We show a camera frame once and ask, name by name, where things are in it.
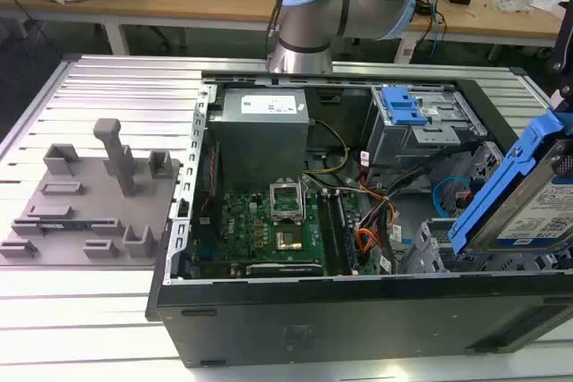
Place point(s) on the black RAM slot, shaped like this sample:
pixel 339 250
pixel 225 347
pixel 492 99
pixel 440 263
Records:
pixel 327 230
pixel 345 230

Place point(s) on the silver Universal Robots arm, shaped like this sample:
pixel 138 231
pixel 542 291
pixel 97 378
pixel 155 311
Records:
pixel 309 19

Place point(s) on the thin locking lever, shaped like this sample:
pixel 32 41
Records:
pixel 305 198

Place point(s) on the grey parts rack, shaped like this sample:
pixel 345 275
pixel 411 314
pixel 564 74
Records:
pixel 89 216

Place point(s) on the black open PC case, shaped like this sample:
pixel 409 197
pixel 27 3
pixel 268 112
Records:
pixel 340 324

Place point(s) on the hard disk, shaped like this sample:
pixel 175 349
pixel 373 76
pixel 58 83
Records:
pixel 528 203

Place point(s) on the green motherboard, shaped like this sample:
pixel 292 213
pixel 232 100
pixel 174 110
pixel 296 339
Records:
pixel 250 230

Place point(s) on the RAM stick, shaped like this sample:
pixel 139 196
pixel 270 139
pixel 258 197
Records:
pixel 58 225

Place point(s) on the grey power supply unit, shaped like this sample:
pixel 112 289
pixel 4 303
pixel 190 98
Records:
pixel 259 140

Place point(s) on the perforated metal disk bay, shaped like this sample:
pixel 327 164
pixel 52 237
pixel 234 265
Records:
pixel 425 248

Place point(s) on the metal drive cage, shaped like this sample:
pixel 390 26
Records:
pixel 403 140

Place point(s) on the CPU socket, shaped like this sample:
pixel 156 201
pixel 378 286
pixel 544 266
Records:
pixel 289 240

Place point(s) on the wooden desk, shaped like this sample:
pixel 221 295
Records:
pixel 170 2
pixel 492 19

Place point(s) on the blue plastic drive latch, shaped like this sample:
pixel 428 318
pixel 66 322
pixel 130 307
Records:
pixel 403 107

